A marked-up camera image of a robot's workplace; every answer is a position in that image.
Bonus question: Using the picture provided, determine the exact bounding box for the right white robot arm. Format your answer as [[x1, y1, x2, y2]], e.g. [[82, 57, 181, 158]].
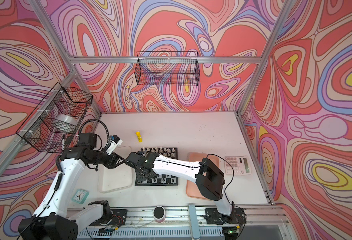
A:
[[126, 152, 233, 216]]

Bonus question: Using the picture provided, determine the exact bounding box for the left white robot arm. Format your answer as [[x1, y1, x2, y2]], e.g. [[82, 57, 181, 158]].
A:
[[18, 134, 122, 240]]

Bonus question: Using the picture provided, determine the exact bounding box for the black white chess board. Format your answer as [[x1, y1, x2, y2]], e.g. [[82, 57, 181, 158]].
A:
[[134, 147, 179, 187]]

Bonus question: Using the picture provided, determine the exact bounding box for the black marker pen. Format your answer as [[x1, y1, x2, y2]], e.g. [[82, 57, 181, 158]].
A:
[[61, 135, 65, 151]]

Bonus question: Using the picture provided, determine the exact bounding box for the clear tape roll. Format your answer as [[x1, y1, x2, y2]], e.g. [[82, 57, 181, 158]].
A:
[[55, 114, 78, 126]]

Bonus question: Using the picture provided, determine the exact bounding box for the yellow glue stick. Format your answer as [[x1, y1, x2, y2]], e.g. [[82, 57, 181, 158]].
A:
[[136, 131, 143, 143]]

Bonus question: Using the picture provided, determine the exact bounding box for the white plastic tray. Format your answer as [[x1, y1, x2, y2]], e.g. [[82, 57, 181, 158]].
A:
[[98, 145, 133, 193]]

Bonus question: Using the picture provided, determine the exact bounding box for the black pink round speaker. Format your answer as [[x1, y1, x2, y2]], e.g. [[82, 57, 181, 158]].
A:
[[153, 206, 166, 223]]

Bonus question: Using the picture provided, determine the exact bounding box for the teal alarm clock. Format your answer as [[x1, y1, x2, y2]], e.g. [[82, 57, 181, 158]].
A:
[[71, 189, 89, 204]]

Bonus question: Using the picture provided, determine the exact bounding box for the pink plastic tray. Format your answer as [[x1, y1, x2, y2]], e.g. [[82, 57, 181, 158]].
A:
[[186, 152, 220, 200]]

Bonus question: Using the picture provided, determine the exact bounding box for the pink white calculator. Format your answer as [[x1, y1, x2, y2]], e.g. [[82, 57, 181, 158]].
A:
[[224, 157, 252, 176]]

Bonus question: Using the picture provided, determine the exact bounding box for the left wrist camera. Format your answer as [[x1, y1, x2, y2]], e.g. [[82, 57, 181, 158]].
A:
[[103, 135, 123, 155]]

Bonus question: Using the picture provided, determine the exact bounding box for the black wire basket left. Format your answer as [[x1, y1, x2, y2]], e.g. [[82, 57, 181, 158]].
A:
[[16, 83, 93, 153]]

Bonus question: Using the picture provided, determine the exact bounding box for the black wire basket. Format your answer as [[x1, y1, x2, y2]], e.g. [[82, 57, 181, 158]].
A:
[[134, 51, 200, 87], [16, 83, 93, 153]]

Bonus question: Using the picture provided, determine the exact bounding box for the grey blue rail bracket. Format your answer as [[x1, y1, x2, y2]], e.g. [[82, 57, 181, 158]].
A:
[[188, 204, 201, 240]]

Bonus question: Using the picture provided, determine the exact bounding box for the black wire basket back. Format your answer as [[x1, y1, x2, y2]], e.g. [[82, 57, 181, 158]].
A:
[[134, 51, 200, 87]]

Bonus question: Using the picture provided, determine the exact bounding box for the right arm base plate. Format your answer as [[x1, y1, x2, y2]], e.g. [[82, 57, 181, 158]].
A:
[[203, 207, 247, 226]]

